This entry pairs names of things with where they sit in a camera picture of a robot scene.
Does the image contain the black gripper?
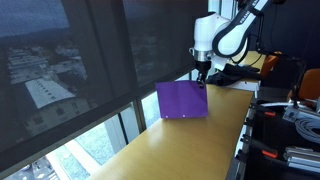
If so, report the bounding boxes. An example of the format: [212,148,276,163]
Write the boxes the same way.
[196,60,213,89]

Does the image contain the purple cloth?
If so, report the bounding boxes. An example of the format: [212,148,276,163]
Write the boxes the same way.
[154,79,210,120]

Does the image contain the white flat board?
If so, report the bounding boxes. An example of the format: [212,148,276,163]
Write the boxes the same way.
[229,79,261,94]

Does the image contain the narrow dark roller blind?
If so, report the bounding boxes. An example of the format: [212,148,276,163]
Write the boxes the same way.
[121,0,209,88]

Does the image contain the dark window mullion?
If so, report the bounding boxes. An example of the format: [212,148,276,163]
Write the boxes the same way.
[132,99,148,133]

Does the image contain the grey electronics box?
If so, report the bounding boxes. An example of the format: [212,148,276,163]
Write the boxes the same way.
[282,105,320,123]

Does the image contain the orange chair backrest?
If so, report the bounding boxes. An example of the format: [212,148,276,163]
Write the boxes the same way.
[287,67,320,102]

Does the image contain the silver aluminium extrusion bars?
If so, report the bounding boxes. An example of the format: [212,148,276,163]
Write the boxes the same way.
[282,145,320,175]

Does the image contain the large dark roller blind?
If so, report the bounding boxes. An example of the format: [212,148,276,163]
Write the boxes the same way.
[0,0,138,179]

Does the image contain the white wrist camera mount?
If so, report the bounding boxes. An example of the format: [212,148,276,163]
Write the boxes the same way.
[211,54,231,72]

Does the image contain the black clamp with orange handle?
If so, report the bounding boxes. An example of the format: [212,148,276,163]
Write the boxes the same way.
[249,102,278,118]
[239,134,280,160]

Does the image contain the orange chair with black frame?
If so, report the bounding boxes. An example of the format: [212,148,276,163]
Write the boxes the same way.
[259,50,285,80]

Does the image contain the coiled white cable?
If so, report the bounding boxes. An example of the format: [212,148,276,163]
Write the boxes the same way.
[294,117,320,145]

